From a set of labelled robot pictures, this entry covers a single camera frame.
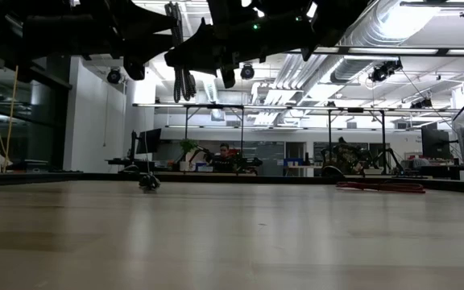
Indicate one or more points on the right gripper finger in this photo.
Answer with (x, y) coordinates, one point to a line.
(200, 61)
(205, 40)

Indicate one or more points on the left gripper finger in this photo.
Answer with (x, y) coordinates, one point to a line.
(151, 43)
(153, 22)

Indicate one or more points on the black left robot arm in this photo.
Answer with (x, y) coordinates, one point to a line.
(55, 32)

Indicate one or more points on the black background robot arm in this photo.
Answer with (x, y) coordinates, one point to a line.
(388, 150)

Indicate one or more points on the green potted plant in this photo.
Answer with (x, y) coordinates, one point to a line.
(187, 147)

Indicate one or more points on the black computer monitor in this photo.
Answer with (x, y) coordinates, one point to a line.
(149, 141)
(433, 143)

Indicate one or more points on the person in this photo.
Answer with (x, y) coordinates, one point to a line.
(346, 157)
(223, 161)

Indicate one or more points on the background robot with green light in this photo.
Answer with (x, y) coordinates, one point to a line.
(250, 163)

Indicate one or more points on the black metal rig frame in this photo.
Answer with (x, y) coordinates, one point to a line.
(186, 133)
(383, 137)

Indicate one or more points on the silver ventilation duct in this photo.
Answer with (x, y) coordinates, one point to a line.
(361, 64)

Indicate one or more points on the black ceiling camera rig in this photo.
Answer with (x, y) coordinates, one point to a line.
(381, 72)

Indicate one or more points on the black metal table frame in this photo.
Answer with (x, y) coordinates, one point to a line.
(256, 178)

